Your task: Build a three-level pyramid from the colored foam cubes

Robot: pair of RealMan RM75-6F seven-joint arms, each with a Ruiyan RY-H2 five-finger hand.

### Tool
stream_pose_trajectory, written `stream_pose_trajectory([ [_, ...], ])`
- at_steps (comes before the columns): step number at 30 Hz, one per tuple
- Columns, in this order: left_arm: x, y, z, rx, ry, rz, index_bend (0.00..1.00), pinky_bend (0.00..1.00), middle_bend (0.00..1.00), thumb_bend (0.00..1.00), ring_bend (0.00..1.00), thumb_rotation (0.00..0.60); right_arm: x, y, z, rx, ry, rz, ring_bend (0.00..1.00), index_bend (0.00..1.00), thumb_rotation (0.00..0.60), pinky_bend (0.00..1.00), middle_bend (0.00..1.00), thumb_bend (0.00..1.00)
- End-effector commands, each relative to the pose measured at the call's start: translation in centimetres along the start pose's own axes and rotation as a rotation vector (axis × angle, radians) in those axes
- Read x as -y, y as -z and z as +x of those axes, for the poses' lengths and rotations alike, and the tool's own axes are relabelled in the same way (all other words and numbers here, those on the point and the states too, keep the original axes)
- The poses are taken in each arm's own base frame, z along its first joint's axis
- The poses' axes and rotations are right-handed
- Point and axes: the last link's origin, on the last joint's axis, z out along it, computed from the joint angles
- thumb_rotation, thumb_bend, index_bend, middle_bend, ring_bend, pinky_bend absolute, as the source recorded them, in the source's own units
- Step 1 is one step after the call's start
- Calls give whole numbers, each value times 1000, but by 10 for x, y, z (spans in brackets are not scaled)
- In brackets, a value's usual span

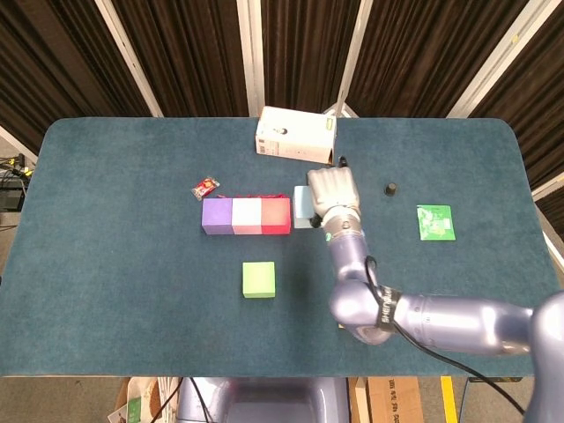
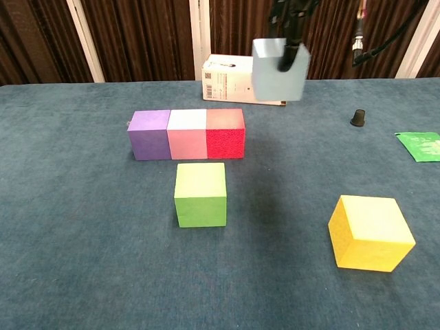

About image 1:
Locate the pink foam cube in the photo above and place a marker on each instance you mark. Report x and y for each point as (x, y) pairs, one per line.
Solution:
(247, 216)

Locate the teal felt table cover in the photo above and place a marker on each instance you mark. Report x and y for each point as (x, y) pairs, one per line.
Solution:
(110, 317)

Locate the grey-blue robot torso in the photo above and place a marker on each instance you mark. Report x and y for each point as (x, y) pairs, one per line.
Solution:
(273, 401)

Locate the purple foam cube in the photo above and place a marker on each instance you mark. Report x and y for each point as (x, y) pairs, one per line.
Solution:
(217, 216)

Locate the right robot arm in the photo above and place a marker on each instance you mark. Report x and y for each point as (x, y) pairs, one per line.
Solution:
(440, 321)

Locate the red ribbon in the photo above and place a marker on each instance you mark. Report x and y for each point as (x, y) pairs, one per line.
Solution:
(247, 195)

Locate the brown cardboard box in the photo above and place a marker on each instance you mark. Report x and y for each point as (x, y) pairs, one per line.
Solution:
(392, 401)

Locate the white frame post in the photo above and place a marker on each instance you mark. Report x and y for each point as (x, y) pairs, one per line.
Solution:
(354, 44)
(128, 57)
(250, 53)
(498, 57)
(548, 185)
(15, 145)

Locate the green foil packet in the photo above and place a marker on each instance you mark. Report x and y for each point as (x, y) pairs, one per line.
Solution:
(436, 222)

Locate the white cardboard box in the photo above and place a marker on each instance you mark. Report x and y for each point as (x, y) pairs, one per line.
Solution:
(295, 136)

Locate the green foam cube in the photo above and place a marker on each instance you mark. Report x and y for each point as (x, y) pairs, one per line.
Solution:
(258, 279)

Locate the light blue foam cube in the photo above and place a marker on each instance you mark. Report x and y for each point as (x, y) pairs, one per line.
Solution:
(302, 205)

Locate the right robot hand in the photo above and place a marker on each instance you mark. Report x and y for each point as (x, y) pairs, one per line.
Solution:
(332, 187)

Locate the white paper bag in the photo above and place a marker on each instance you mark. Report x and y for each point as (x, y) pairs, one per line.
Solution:
(141, 401)

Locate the red foam cube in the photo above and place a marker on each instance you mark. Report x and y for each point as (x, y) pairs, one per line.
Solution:
(276, 216)

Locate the small black cap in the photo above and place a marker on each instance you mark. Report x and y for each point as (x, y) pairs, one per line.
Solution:
(390, 189)

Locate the small red candy packet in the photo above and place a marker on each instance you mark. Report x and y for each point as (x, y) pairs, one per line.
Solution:
(205, 188)

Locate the dark brown curtain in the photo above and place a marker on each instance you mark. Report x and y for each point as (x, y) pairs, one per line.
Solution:
(198, 53)

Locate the yellow strip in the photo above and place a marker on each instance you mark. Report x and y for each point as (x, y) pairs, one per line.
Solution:
(448, 396)

